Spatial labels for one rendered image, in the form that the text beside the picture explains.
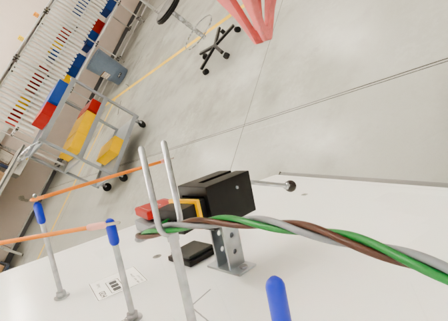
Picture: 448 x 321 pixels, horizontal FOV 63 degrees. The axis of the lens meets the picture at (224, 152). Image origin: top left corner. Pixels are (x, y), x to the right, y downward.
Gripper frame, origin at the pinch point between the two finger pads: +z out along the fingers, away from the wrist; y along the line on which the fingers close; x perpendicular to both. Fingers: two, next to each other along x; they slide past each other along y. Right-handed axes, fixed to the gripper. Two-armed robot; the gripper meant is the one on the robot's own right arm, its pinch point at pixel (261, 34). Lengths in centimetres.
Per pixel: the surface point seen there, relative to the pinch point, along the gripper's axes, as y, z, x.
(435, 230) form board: 13.4, 22.9, 0.3
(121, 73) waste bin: -600, -61, 328
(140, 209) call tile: -20.6, 17.1, -10.8
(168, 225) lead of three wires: 7.6, 10.5, -23.0
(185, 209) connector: 1.6, 12.3, -17.8
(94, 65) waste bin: -610, -87, 288
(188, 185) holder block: -0.8, 11.4, -15.1
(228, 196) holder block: 1.8, 13.4, -13.1
